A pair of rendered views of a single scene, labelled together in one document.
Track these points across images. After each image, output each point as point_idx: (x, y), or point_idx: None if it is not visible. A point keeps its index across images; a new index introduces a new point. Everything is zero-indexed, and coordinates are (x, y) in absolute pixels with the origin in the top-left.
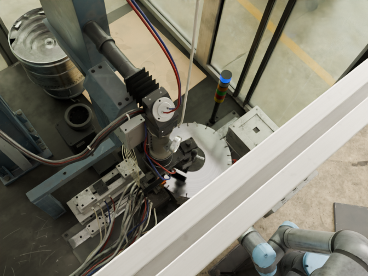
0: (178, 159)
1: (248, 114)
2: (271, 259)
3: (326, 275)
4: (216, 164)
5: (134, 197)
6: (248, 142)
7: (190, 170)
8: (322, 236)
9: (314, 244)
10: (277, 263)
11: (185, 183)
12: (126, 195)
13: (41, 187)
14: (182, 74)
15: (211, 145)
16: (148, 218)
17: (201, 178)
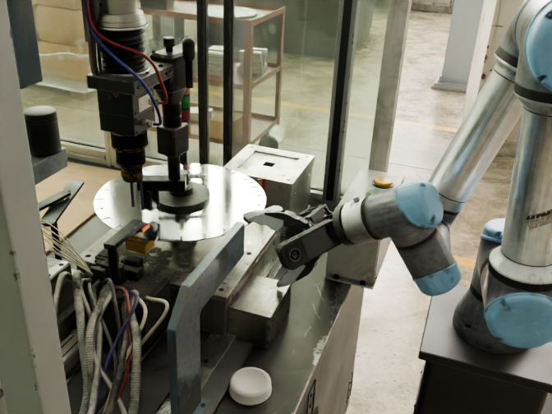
0: (163, 67)
1: (242, 153)
2: (436, 199)
3: (536, 11)
4: (232, 191)
5: (89, 286)
6: (267, 175)
7: (188, 205)
8: (481, 90)
9: (480, 115)
10: (451, 334)
11: (191, 223)
12: (62, 342)
13: None
14: (94, 182)
15: (207, 177)
16: (143, 304)
17: (218, 211)
